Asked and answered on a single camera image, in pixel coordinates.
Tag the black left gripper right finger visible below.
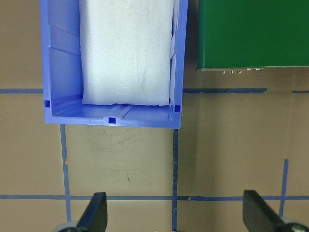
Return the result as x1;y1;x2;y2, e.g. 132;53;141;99
242;190;285;232

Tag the white foam pad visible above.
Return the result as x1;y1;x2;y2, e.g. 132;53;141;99
79;0;174;106

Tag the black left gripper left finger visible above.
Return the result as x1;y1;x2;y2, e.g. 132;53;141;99
76;192;108;232

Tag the green conveyor belt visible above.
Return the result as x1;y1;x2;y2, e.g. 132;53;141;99
197;0;309;71

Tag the blue plastic bin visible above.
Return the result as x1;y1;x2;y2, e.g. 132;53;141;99
40;0;188;129

